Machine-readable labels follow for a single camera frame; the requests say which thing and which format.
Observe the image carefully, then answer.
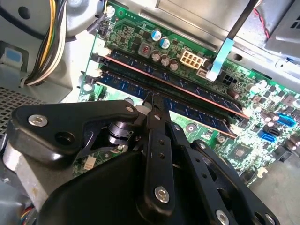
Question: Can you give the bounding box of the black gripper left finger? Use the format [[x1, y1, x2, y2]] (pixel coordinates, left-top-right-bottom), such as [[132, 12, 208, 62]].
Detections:
[[7, 93, 178, 213]]

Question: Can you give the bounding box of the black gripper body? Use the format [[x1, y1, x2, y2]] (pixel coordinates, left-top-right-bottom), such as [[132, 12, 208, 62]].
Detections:
[[37, 151, 211, 225]]

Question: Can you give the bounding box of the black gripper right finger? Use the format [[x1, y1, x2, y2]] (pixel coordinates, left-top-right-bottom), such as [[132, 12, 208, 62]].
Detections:
[[154, 95, 281, 225]]

